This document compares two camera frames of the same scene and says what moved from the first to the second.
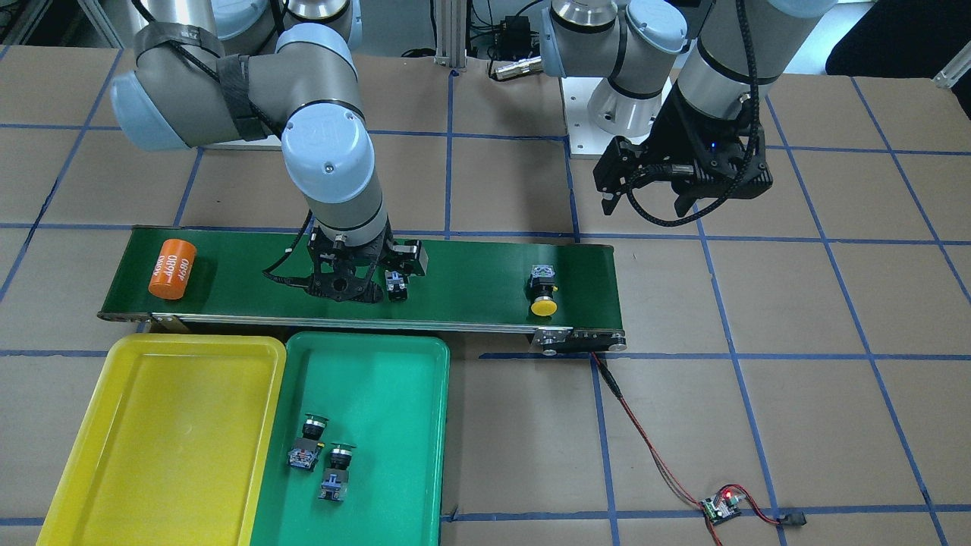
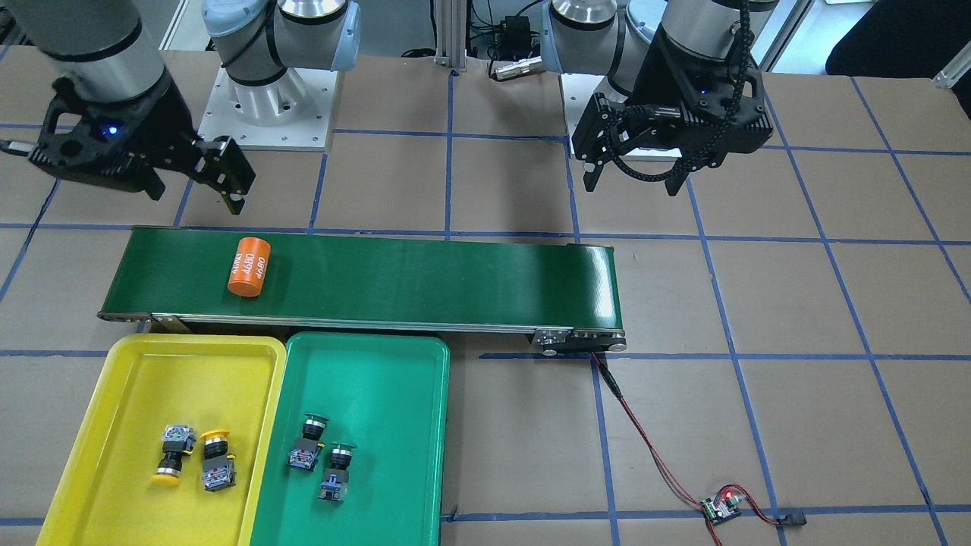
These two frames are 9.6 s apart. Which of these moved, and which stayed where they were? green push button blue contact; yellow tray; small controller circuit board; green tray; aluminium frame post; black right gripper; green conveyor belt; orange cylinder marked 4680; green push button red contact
Moved: black right gripper; orange cylinder marked 4680
Stayed: green tray; aluminium frame post; green push button red contact; green conveyor belt; yellow tray; small controller circuit board; green push button blue contact
